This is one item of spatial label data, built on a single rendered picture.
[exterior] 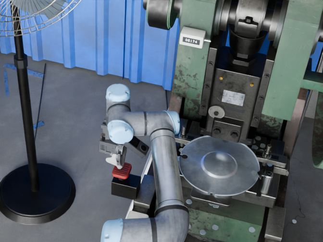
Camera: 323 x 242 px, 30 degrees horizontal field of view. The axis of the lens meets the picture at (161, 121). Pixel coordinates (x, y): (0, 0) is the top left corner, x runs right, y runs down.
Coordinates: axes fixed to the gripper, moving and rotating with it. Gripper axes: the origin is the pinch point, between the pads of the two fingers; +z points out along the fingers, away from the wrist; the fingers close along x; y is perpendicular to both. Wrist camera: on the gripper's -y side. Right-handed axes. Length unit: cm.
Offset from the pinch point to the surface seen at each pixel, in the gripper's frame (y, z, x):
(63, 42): 76, 56, -132
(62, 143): 54, 77, -73
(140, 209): -8.9, 14.8, 5.2
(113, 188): 2.1, 9.8, 3.0
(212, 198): -33.7, -1.2, 5.3
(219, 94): -28.5, -29.7, -14.5
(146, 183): -8.1, 12.6, -5.7
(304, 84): -56, -27, -33
